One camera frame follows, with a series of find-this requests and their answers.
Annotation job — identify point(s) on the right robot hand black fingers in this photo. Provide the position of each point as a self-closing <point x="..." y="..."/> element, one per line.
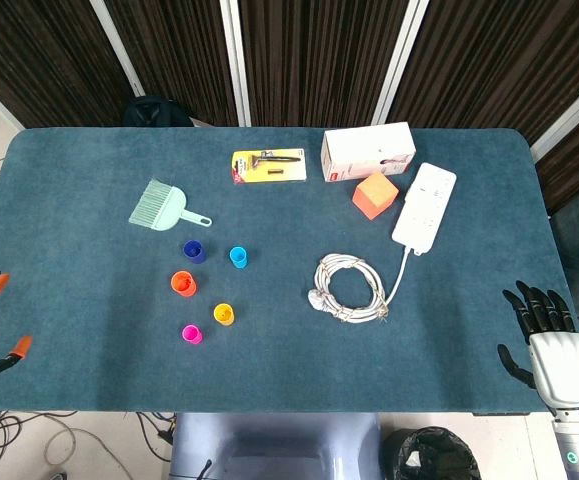
<point x="561" y="365"/>

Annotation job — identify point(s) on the pink plastic cup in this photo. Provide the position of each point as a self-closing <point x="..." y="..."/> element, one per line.
<point x="192" y="334"/>

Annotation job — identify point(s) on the dark blue plastic cup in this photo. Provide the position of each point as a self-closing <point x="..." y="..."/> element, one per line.
<point x="194" y="252"/>

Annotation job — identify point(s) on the yellow plastic cup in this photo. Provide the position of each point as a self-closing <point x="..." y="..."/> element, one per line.
<point x="224" y="314"/>

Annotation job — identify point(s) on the light blue plastic cup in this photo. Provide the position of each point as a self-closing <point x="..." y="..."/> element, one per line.
<point x="238" y="257"/>

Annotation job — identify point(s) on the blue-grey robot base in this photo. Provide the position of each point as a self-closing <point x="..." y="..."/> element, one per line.
<point x="274" y="445"/>

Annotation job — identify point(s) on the mint green hand brush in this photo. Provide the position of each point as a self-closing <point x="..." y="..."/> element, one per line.
<point x="161" y="207"/>

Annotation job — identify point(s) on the black trash bin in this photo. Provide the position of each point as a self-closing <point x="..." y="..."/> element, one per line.
<point x="429" y="457"/>

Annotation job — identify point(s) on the white power strip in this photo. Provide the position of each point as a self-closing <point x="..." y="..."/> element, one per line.
<point x="424" y="210"/>

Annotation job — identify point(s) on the orange plastic cup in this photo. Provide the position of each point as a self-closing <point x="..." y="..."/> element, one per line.
<point x="184" y="284"/>

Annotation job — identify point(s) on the orange foam cube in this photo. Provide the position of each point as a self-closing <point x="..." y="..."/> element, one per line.
<point x="374" y="197"/>

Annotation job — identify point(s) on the blue felt table cover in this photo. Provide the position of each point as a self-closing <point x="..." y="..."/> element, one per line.
<point x="279" y="360"/>

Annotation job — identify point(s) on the white cardboard box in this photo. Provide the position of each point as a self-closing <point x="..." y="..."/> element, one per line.
<point x="366" y="150"/>

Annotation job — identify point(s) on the dark blue bag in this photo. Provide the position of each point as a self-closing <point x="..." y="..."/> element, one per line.
<point x="156" y="112"/>

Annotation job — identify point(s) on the yellow razor blister pack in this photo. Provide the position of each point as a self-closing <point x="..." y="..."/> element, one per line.
<point x="269" y="167"/>

